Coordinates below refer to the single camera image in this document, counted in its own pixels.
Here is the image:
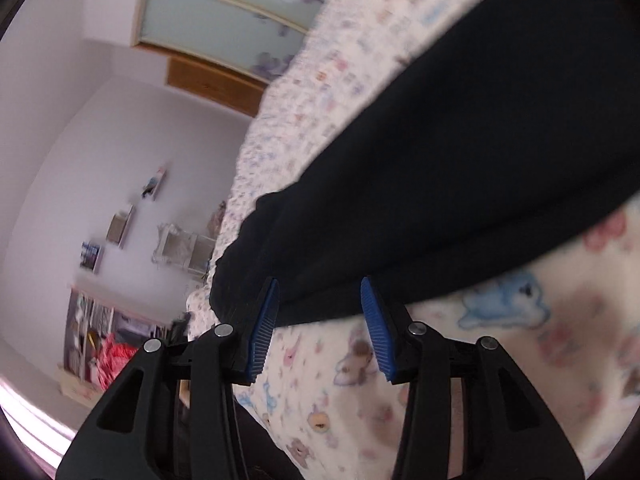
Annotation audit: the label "middle white wall shelf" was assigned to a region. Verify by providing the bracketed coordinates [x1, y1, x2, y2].
[105, 204, 134, 247]

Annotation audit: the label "pink white bookshelf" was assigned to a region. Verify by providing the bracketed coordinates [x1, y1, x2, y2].
[58, 286, 170, 408]

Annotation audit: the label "teddy bear print bedspread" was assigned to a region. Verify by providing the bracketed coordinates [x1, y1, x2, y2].
[190, 0, 639, 479]

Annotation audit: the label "red crumpled cloth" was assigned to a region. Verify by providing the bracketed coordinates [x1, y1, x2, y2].
[96, 334, 138, 391]

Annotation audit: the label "brown wooden door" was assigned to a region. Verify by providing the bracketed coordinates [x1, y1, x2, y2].
[166, 56, 267, 117]

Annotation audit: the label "black pants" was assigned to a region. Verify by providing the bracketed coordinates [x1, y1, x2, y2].
[210, 0, 639, 326]

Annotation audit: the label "upper white wall shelf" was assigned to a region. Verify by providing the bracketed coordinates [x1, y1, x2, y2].
[141, 167, 167, 200]

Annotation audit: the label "frosted glass floral wardrobe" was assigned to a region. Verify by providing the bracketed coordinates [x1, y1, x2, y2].
[137, 0, 326, 82]

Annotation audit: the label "wall shelf with books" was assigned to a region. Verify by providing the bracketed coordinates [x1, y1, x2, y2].
[79, 242, 104, 274]

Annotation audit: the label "white wall shelf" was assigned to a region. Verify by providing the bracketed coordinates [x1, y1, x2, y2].
[105, 204, 134, 247]
[141, 167, 167, 200]

